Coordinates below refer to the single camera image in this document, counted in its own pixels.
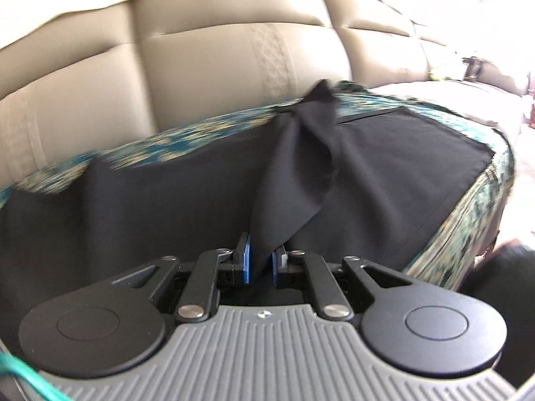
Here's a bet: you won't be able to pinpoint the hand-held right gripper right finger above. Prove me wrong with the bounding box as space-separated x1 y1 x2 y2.
271 247 413 323

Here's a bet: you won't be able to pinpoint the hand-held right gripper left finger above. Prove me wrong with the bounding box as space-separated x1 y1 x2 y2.
112 234 253 323

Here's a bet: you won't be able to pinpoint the black pants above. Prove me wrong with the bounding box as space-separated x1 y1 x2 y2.
0 79 494 343

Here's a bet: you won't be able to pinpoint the teal patterned blanket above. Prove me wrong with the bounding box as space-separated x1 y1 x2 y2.
0 80 518 294

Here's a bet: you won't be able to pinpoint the beige padded headboard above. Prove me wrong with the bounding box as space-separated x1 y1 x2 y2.
0 0 535 201

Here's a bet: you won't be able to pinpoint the dark cloth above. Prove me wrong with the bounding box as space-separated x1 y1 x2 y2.
457 238 535 389

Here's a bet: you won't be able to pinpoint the brown wooden furniture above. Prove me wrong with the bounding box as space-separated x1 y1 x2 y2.
527 73 535 131

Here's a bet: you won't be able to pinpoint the green cable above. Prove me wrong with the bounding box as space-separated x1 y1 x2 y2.
0 352 73 401

